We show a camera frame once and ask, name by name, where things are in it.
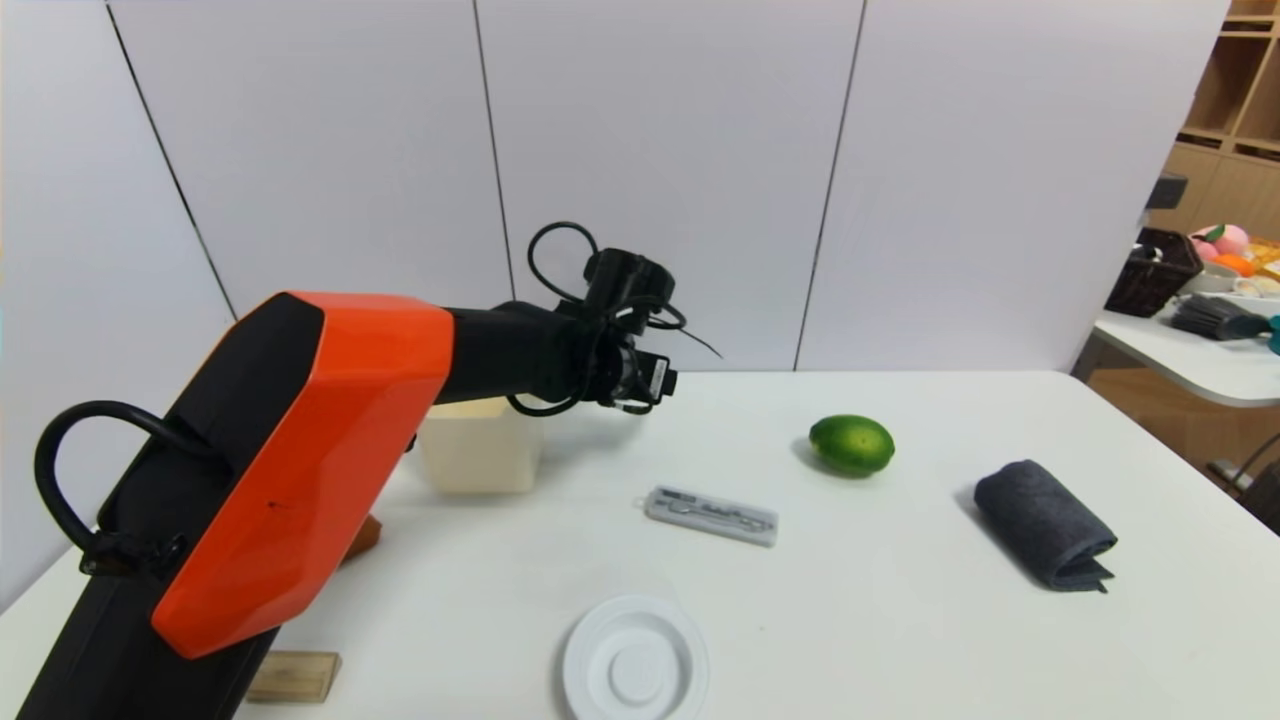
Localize dark wicker basket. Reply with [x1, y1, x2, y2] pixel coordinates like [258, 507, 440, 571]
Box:
[1104, 227, 1205, 319]

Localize cream plastic storage box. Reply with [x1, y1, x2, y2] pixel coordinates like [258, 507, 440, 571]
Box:
[417, 396, 547, 496]

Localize clear grey cutlery case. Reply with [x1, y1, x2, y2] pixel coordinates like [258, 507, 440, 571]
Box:
[643, 485, 780, 548]

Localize green toy lime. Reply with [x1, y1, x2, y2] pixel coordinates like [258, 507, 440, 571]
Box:
[809, 414, 897, 478]

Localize white round plate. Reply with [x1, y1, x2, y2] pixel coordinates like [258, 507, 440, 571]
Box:
[561, 594, 711, 720]

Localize orange toy fruit tart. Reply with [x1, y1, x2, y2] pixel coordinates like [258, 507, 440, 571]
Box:
[340, 512, 384, 567]

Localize dark grey rolled towel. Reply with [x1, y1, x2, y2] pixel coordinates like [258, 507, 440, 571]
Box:
[973, 459, 1119, 593]

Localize small wooden block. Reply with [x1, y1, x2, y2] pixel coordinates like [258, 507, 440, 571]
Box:
[245, 650, 343, 705]

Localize white side table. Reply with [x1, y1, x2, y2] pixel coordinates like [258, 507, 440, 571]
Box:
[1070, 304, 1280, 410]

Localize dark grey brush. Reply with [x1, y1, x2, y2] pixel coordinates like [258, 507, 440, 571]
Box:
[1168, 296, 1271, 344]

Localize grey round bowl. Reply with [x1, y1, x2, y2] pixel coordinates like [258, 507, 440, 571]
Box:
[1180, 264, 1241, 297]

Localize pink toy peach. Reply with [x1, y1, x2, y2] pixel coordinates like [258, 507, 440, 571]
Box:
[1189, 224, 1250, 264]

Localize wooden shelf unit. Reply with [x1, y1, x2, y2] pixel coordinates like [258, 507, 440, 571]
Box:
[1150, 0, 1280, 241]

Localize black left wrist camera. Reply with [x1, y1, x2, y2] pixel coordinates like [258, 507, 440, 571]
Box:
[583, 248, 677, 323]

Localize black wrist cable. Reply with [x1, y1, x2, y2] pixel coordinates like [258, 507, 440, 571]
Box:
[506, 221, 723, 418]

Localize black elbow cable loop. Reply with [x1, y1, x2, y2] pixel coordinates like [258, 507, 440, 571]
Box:
[34, 400, 216, 578]

